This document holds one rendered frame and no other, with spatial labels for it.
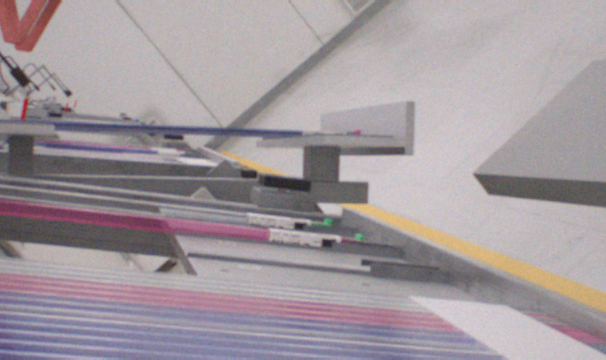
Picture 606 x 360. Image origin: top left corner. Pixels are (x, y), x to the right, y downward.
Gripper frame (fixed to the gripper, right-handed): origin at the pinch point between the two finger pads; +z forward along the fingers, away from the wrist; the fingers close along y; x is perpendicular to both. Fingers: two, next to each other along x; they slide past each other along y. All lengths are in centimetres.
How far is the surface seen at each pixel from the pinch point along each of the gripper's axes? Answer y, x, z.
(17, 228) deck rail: -8.3, 1.4, 17.8
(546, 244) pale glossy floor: -130, 120, 22
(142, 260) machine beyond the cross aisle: -441, 37, 84
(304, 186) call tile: -9.1, 29.3, 9.9
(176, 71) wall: -750, 60, -41
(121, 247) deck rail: -8.4, 11.5, 18.5
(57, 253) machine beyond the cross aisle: -441, -9, 86
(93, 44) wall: -749, -14, -53
